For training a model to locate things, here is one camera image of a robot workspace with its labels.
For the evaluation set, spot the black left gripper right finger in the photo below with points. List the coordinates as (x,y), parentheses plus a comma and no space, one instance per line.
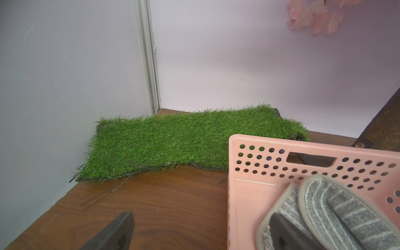
(286,236)

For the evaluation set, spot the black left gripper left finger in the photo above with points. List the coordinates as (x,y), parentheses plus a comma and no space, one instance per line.
(117,235)

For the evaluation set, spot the grey striped dishcloth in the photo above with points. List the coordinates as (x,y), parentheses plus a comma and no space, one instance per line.
(332,214)

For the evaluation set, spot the pink perforated plastic basket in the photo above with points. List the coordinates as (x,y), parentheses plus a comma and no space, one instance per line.
(260,170)

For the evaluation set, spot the green artificial grass mat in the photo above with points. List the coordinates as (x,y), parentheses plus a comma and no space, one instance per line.
(127,146)

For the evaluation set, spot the pink cherry blossom tree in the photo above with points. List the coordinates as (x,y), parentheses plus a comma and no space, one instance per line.
(324,16)

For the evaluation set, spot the dark metal tree base plate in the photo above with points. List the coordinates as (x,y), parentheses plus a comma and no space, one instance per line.
(363,143)

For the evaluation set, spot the aluminium frame corner post left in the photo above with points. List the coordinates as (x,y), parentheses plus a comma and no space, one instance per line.
(148,52)

